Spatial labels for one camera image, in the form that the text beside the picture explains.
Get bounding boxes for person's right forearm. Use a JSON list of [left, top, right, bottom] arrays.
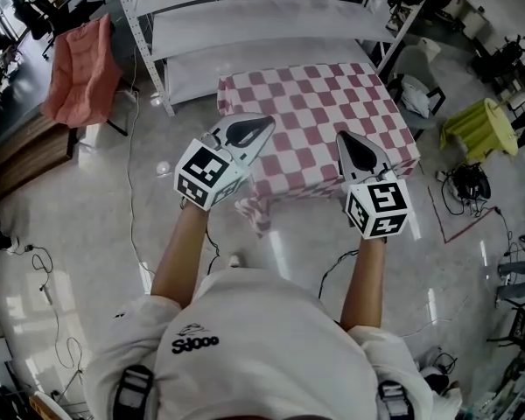
[[339, 233, 387, 334]]

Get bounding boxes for person's white shirt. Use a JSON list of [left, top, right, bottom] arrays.
[[82, 268, 464, 420]]

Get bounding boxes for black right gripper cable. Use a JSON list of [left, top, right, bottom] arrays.
[[317, 248, 361, 301]]

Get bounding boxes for red floor tape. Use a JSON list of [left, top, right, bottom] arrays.
[[426, 185, 499, 245]]

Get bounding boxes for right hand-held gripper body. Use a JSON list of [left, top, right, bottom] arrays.
[[334, 129, 415, 240]]

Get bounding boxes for white bag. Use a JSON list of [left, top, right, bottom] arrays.
[[400, 80, 433, 118]]

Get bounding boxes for black office chair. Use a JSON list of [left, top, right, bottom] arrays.
[[16, 0, 98, 61]]

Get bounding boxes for wooden low bench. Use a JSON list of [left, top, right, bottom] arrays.
[[0, 110, 79, 206]]

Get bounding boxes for grey chair with black frame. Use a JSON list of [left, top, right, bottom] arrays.
[[386, 44, 447, 142]]

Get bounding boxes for white metal shelf rack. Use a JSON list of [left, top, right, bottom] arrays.
[[111, 0, 443, 118]]

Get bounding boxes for yellow-green covered round table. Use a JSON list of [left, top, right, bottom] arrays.
[[438, 97, 520, 165]]

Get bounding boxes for person's left forearm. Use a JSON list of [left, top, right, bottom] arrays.
[[150, 198, 211, 311]]

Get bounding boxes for pink white checkered tablecloth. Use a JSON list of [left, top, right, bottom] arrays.
[[217, 62, 422, 240]]

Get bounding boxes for black cable bundle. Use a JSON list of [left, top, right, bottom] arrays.
[[440, 161, 494, 217]]

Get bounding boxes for white floor cable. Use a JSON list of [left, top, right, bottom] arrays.
[[122, 45, 158, 282]]

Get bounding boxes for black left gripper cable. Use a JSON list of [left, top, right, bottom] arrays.
[[204, 227, 222, 276]]

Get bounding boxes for orange folding chair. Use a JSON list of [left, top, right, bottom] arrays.
[[39, 13, 129, 137]]

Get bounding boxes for black harness strap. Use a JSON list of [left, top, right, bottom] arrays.
[[377, 380, 416, 420], [112, 364, 155, 420]]

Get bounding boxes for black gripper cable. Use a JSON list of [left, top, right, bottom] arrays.
[[317, 248, 361, 301], [204, 227, 222, 276]]

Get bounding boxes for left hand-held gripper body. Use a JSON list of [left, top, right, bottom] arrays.
[[173, 112, 277, 212]]

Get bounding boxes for black power adapter with cable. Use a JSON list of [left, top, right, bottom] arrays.
[[23, 243, 54, 292]]

